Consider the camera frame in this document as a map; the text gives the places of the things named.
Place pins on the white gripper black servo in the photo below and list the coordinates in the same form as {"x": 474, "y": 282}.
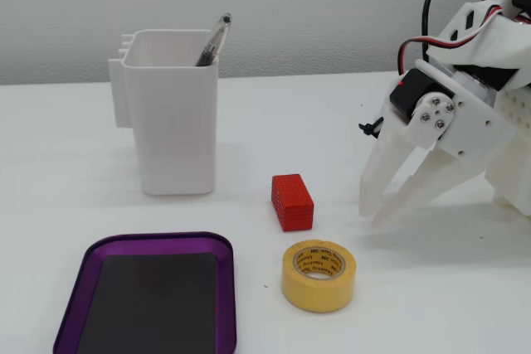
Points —
{"x": 470, "y": 127}

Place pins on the yellow masking tape roll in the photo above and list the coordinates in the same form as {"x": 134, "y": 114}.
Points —
{"x": 315, "y": 292}

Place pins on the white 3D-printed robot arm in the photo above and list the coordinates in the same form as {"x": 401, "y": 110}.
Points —
{"x": 477, "y": 26}

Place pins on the black zip tie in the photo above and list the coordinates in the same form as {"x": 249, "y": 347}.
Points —
{"x": 368, "y": 128}

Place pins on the red ribbed rectangular block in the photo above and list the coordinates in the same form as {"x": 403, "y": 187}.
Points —
{"x": 292, "y": 202}

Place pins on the clear black ballpoint pen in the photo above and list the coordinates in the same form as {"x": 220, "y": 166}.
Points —
{"x": 213, "y": 41}

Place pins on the white plastic pen holder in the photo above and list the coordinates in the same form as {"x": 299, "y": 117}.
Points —
{"x": 174, "y": 130}

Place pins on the purple metal tray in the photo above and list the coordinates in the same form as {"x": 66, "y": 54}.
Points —
{"x": 157, "y": 244}

